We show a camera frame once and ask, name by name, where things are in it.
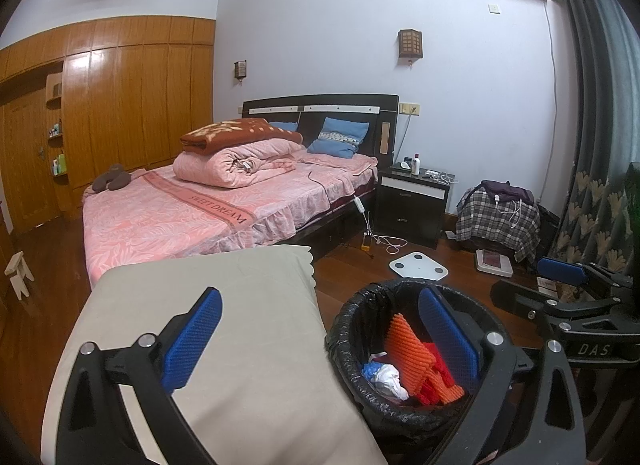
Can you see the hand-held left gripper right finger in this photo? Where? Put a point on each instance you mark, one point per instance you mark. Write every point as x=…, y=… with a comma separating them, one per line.
x=450, y=340

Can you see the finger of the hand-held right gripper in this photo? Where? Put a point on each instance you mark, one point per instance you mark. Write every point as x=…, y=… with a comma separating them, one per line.
x=525, y=300
x=562, y=270

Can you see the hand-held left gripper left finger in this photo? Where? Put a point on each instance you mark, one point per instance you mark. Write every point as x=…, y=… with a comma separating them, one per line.
x=192, y=340

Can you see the orange waffle cloth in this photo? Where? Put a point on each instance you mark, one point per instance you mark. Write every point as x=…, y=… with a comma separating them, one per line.
x=407, y=350
x=447, y=390

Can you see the large white paper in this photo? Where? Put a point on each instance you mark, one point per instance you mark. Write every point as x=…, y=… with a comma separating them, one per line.
x=390, y=382

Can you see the bin with black plastic liner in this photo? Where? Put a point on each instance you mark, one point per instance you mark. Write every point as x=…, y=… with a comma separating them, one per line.
x=350, y=317

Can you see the white booklet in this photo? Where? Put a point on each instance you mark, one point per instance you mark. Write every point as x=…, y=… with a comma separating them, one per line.
x=547, y=287

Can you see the white scale with red top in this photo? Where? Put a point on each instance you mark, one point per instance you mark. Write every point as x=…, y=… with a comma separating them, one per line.
x=494, y=261

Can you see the beige cloth-covered table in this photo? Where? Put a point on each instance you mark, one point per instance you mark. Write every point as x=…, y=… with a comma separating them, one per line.
x=250, y=295

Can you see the white bathroom scale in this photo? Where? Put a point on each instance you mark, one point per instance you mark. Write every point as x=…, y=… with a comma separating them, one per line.
x=419, y=266

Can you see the plaid cloth covered chair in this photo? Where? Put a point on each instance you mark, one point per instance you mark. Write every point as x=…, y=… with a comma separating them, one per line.
x=485, y=230

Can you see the purple garment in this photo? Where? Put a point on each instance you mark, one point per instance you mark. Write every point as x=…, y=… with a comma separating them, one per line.
x=510, y=190

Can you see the yellow power strip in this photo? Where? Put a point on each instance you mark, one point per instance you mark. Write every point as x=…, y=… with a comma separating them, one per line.
x=368, y=242

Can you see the patterned curtain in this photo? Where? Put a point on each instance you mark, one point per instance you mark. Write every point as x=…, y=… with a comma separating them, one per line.
x=595, y=145

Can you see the dark nightstand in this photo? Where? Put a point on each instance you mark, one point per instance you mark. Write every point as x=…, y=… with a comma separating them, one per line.
x=410, y=215

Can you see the bed with pink sheet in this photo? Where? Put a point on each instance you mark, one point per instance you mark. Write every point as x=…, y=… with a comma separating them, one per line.
x=150, y=215

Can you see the white bottle with dark cap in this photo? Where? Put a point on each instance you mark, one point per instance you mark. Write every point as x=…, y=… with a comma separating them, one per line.
x=415, y=165

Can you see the folded pink quilt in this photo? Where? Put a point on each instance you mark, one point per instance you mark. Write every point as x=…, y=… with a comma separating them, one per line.
x=235, y=165

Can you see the brown plush pillow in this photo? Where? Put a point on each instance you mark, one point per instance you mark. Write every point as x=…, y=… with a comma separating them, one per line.
x=110, y=179

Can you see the small wooden stool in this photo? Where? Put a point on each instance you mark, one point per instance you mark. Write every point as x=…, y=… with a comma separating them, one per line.
x=20, y=270

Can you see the pink electric blanket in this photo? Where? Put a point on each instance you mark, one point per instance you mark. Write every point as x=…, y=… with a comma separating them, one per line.
x=345, y=164

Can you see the folded red-brown blanket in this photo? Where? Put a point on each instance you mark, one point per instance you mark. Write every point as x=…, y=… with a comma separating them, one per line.
x=235, y=132

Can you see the green bottles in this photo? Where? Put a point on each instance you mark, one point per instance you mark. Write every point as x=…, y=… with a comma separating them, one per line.
x=60, y=164

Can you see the plain blue pillow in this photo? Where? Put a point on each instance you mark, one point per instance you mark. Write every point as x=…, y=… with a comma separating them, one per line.
x=284, y=127

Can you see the blue pillow with patterned band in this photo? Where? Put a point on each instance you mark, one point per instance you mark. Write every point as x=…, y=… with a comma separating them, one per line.
x=340, y=132

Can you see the wooden wardrobe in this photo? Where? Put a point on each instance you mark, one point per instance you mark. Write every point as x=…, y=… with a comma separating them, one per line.
x=125, y=105

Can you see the small shelf bottles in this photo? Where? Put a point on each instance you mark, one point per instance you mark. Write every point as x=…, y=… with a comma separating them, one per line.
x=55, y=130

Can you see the small shelf box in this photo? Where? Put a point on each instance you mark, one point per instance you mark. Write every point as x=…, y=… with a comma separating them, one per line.
x=57, y=90

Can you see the white wall pipe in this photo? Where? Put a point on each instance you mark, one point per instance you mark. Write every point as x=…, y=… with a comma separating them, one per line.
x=556, y=95

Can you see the beige wall outlet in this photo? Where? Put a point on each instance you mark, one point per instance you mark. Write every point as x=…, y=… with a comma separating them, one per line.
x=410, y=108

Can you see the large wooden wall lamp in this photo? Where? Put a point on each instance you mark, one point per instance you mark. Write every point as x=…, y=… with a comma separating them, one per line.
x=410, y=44

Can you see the small wall lamp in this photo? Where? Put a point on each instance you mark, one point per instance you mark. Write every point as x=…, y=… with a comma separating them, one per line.
x=240, y=70

